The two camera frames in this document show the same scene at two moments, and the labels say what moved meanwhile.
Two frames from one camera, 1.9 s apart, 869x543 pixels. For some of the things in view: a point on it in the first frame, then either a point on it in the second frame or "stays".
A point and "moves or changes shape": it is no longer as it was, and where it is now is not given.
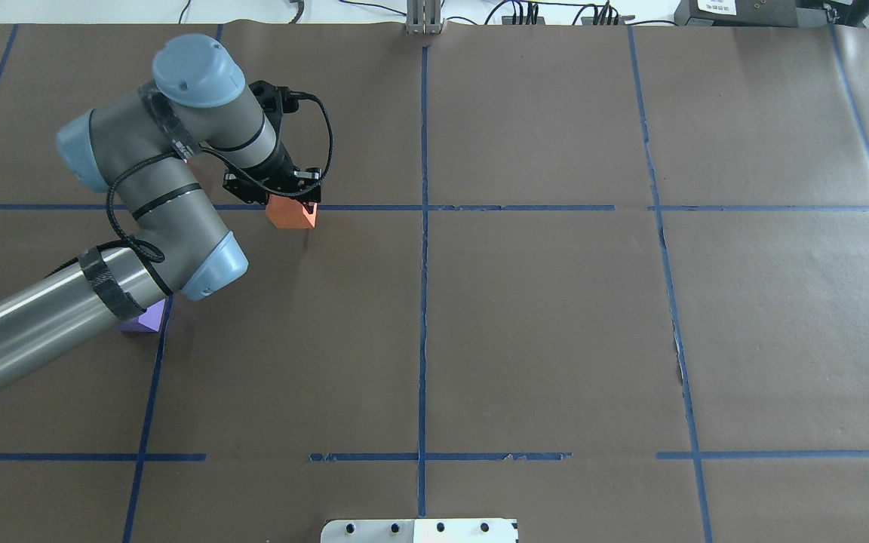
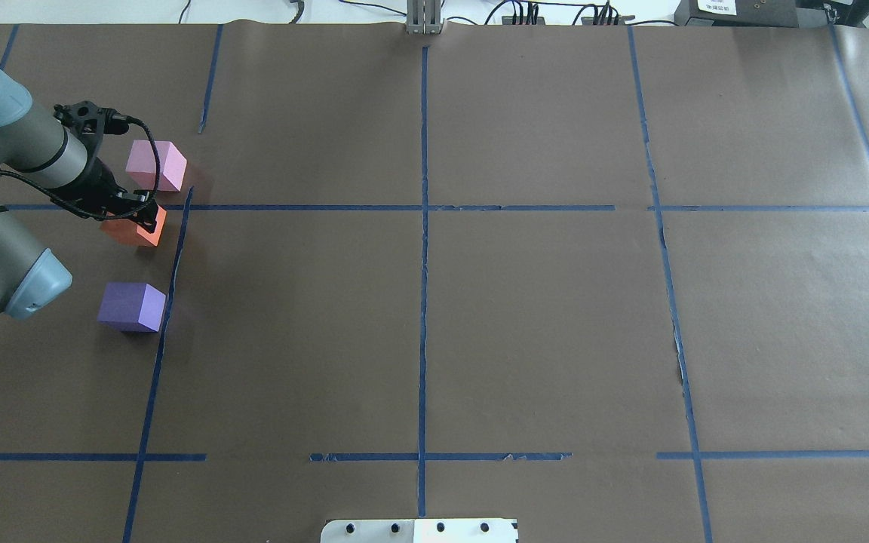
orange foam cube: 288,213 moves or changes shape
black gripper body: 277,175 to 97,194
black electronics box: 772,13 stays
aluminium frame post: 424,16 stays
